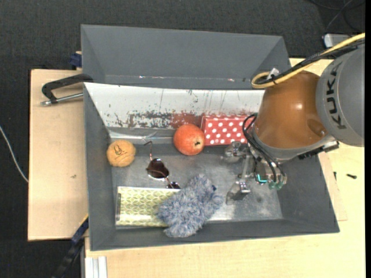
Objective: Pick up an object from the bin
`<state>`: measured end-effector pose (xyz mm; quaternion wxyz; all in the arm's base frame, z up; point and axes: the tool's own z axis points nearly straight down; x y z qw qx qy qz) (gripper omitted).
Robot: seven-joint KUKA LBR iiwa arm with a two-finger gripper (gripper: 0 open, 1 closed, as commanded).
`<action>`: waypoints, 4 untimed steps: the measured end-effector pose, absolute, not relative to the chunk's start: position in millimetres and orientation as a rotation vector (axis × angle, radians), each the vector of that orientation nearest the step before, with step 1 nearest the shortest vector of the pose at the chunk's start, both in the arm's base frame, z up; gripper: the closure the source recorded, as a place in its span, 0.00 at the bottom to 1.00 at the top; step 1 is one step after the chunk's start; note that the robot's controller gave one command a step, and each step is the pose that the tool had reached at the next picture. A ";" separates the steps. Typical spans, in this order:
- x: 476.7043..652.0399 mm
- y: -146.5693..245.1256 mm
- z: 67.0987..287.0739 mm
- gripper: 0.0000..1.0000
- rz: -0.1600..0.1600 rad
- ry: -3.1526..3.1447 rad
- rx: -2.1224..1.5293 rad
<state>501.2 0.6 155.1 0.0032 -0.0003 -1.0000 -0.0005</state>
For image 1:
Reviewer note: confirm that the grey metal bin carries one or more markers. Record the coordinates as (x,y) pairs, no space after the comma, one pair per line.
(185,56)

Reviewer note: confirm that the orange fuzzy tennis ball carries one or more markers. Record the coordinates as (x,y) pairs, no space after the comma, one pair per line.
(120,153)

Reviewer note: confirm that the green patterned flat box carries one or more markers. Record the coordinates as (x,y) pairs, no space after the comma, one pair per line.
(139,206)

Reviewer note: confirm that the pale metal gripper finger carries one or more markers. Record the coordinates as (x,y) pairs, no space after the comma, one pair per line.
(238,192)
(235,152)

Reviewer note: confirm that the small black screw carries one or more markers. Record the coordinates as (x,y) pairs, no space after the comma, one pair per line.
(352,176)

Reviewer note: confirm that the pale brown cardboard board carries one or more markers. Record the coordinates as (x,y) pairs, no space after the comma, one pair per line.
(56,161)

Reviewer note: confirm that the blue-grey fluffy cloth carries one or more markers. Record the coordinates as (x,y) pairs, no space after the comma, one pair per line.
(188,207)

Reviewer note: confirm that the red white-dotted box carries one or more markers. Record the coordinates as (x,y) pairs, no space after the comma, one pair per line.
(224,130)

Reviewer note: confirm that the red-orange toy apple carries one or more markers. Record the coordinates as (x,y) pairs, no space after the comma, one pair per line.
(188,139)

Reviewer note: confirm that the dark red sunglasses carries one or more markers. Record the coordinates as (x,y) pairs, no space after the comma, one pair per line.
(158,168)

